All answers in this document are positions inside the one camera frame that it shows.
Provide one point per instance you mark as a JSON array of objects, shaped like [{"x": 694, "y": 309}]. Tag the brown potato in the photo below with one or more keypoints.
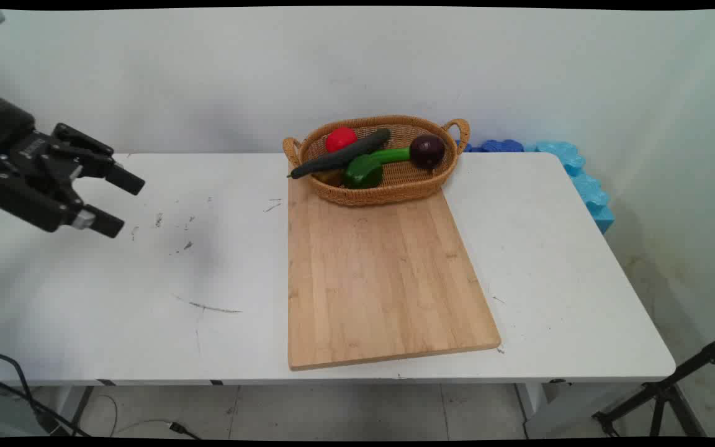
[{"x": 328, "y": 177}]

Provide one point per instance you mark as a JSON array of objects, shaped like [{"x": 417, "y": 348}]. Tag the white table leg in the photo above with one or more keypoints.
[{"x": 556, "y": 410}]

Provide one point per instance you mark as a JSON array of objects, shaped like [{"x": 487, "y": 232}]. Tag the bamboo cutting board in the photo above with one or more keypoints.
[{"x": 382, "y": 279}]

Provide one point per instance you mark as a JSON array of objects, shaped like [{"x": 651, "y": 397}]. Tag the woven wicker basket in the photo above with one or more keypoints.
[{"x": 395, "y": 183}]

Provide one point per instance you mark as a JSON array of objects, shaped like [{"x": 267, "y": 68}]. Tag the red tomato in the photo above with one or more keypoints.
[{"x": 340, "y": 138}]

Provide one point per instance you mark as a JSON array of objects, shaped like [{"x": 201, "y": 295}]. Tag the black tripod stand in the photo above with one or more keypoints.
[{"x": 665, "y": 391}]

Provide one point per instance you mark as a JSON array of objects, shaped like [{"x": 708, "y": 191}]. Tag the dark blue foam piece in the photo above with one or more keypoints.
[{"x": 499, "y": 146}]

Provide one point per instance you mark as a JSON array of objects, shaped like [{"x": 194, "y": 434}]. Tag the purple onion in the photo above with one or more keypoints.
[{"x": 427, "y": 151}]

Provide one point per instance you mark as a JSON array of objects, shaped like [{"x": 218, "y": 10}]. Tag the light blue foam piece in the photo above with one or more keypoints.
[{"x": 587, "y": 186}]

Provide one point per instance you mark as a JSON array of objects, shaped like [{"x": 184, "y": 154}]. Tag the green bell pepper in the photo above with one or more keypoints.
[{"x": 362, "y": 172}]

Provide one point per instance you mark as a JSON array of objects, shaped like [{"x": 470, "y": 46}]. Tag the dark green cucumber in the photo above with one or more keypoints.
[{"x": 339, "y": 156}]

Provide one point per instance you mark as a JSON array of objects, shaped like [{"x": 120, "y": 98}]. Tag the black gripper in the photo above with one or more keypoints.
[{"x": 0, "y": 133}]

